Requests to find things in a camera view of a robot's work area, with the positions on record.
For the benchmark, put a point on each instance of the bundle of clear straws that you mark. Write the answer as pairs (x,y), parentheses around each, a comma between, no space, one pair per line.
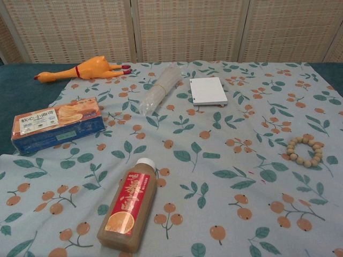
(160,88)

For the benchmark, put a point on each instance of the floral printed tablecloth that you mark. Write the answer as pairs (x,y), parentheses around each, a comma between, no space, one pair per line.
(203,166)

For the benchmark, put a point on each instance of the flat white box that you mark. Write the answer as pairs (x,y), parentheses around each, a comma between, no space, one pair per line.
(207,91)

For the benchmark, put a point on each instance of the brown drink bottle red label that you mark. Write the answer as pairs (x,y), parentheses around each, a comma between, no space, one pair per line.
(128,203)

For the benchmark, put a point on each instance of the orange rubber chicken toy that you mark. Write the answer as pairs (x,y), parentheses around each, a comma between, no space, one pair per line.
(93,68)

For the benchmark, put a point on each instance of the woven bamboo screen panel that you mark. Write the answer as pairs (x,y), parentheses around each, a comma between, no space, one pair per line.
(289,29)
(190,29)
(337,51)
(75,29)
(8,42)

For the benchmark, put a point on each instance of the orange blue cookie box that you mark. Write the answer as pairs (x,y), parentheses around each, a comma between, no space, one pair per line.
(59,120)

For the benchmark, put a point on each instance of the blue table cover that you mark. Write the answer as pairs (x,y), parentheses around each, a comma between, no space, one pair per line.
(16,88)

